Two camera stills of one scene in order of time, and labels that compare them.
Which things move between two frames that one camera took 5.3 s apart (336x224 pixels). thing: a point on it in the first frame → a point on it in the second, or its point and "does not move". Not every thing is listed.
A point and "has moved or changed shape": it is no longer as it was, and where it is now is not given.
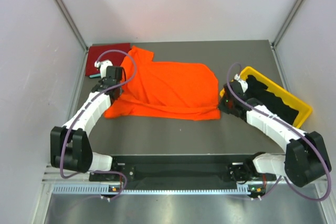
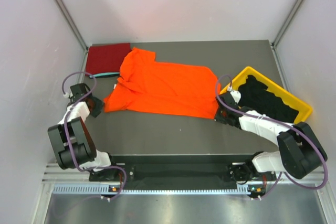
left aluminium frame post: x=65 y=9 does not move
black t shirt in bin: x=269 y=100 does not move
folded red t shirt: x=115 y=53 does not move
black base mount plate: x=210 y=170 does not move
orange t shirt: x=165 y=89 has moved or changed shape
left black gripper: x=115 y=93 → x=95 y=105
